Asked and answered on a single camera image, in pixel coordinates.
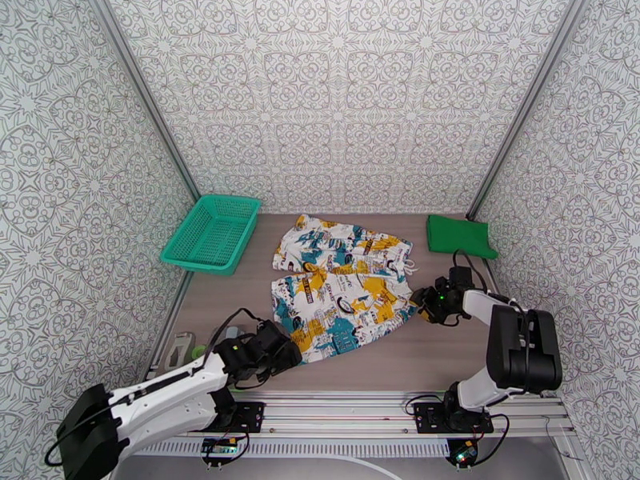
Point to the green shirt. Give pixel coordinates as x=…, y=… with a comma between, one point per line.
x=457, y=236

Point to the white patterned shorts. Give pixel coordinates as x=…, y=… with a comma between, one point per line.
x=345, y=293

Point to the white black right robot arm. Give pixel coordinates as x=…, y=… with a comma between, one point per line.
x=525, y=353

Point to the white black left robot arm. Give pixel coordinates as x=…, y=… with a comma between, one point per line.
x=165, y=393

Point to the grey oblong desk tool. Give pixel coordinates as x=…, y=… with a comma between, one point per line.
x=239, y=329

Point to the small green roll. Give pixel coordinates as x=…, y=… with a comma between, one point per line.
x=196, y=351

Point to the grey handheld tool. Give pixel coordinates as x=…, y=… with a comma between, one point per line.
x=187, y=351

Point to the left controller board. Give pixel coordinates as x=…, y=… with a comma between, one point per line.
x=219, y=447

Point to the controller board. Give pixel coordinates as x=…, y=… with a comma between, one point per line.
x=219, y=447
x=462, y=456

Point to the green plastic basket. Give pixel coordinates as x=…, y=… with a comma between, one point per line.
x=215, y=238

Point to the right controller board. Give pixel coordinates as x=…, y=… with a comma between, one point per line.
x=462, y=456

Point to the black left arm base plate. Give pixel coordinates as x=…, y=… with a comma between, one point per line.
x=252, y=418

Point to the aluminium rail frame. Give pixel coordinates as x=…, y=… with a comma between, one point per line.
x=340, y=413

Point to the aluminium table side rail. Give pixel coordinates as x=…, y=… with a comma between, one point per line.
x=180, y=296

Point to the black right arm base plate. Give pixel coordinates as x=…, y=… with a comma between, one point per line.
x=425, y=418

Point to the aluminium corner post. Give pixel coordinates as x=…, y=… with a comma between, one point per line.
x=533, y=93
x=145, y=96

